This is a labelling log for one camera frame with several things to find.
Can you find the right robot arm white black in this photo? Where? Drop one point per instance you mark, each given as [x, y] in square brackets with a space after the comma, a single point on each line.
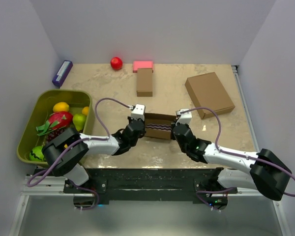
[262, 171]

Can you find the green pear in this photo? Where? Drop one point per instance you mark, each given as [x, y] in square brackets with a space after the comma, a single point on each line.
[79, 121]

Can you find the large folded cardboard box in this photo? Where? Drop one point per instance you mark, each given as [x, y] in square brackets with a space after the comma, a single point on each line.
[207, 91]

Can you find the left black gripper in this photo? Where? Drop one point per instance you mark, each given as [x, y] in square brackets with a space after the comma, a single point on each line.
[130, 119]

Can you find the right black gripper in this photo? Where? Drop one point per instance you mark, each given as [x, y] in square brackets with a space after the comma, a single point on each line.
[172, 136]

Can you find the dark purple grapes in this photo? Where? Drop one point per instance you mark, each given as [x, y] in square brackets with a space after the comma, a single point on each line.
[54, 134]

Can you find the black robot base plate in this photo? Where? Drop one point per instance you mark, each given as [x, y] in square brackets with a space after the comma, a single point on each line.
[186, 185]

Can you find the red apple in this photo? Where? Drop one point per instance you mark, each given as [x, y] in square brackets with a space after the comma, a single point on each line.
[116, 63]

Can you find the red dragon fruit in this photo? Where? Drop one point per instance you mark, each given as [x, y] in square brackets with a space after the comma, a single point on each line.
[55, 121]

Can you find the yellow orange mango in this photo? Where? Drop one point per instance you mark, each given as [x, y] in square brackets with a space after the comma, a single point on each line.
[61, 107]

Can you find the green striped watermelon toy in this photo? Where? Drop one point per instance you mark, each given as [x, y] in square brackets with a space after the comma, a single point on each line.
[36, 154]

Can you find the small orange fruit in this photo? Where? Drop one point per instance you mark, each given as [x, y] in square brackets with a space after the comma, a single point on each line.
[85, 111]

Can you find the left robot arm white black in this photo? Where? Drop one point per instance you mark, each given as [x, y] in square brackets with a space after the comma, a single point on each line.
[67, 149]

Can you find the aluminium frame rail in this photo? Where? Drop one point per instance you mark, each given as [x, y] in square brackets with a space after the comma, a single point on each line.
[250, 125]

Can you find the pink sticky note block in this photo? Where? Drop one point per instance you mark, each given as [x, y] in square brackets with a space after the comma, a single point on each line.
[141, 64]

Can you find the small folded cardboard box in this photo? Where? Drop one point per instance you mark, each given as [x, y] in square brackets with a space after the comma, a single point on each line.
[144, 82]

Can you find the olive green plastic bin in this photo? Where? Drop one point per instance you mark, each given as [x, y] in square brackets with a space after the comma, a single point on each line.
[43, 108]

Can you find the purple rectangular box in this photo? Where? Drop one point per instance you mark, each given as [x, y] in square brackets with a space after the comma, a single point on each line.
[62, 73]

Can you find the purple black striped sponge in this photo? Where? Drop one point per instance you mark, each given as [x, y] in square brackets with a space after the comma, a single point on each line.
[161, 127]

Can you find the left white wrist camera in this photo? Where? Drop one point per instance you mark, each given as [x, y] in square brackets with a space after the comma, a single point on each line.
[138, 112]

